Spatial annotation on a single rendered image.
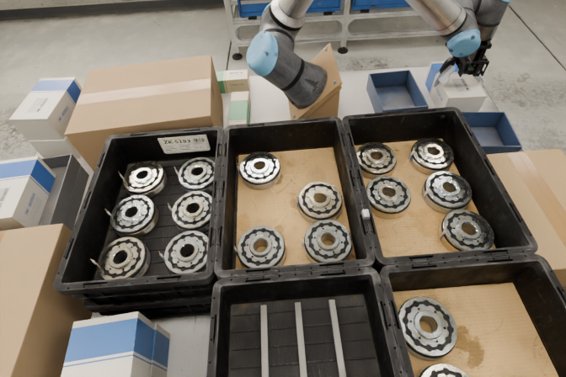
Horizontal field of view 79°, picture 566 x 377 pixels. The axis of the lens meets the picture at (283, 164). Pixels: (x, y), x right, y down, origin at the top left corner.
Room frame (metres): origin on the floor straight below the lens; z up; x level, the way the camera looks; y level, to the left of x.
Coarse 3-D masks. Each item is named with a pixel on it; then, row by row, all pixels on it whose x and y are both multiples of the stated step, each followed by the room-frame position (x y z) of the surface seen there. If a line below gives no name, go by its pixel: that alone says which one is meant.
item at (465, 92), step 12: (432, 72) 0.99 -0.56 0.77; (456, 72) 0.95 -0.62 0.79; (432, 84) 0.96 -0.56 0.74; (456, 84) 0.89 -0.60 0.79; (468, 84) 0.88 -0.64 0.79; (432, 96) 0.93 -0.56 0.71; (444, 96) 0.85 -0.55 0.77; (456, 96) 0.83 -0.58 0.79; (468, 96) 0.82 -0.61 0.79; (480, 96) 0.82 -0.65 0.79; (468, 108) 0.82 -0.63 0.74
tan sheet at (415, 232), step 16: (384, 144) 0.62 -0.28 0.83; (400, 144) 0.61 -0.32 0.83; (400, 160) 0.56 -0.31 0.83; (400, 176) 0.50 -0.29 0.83; (416, 176) 0.50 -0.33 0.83; (416, 192) 0.45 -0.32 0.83; (416, 208) 0.41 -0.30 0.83; (384, 224) 0.37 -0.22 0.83; (400, 224) 0.37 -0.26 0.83; (416, 224) 0.37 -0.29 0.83; (432, 224) 0.36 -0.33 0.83; (384, 240) 0.34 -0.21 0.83; (400, 240) 0.33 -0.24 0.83; (416, 240) 0.33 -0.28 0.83; (432, 240) 0.33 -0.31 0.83; (384, 256) 0.30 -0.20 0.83
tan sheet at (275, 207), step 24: (288, 168) 0.56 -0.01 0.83; (312, 168) 0.55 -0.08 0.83; (336, 168) 0.55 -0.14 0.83; (240, 192) 0.50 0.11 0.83; (264, 192) 0.49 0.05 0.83; (288, 192) 0.49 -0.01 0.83; (240, 216) 0.43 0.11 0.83; (264, 216) 0.42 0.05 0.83; (288, 216) 0.42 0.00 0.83; (288, 240) 0.36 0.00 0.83; (240, 264) 0.31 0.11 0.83; (288, 264) 0.30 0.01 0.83
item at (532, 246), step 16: (384, 112) 0.64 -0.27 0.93; (400, 112) 0.63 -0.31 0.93; (416, 112) 0.63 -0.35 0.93; (432, 112) 0.62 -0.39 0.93; (448, 112) 0.62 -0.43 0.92; (464, 128) 0.56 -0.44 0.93; (352, 144) 0.54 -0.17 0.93; (352, 160) 0.49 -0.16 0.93; (496, 176) 0.41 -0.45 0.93; (368, 208) 0.36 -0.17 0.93; (512, 208) 0.33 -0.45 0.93; (368, 224) 0.32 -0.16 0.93; (528, 240) 0.26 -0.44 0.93; (400, 256) 0.25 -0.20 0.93; (416, 256) 0.25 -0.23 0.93; (432, 256) 0.25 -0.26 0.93; (448, 256) 0.25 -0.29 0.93; (464, 256) 0.24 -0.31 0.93; (480, 256) 0.24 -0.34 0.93; (496, 256) 0.24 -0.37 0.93
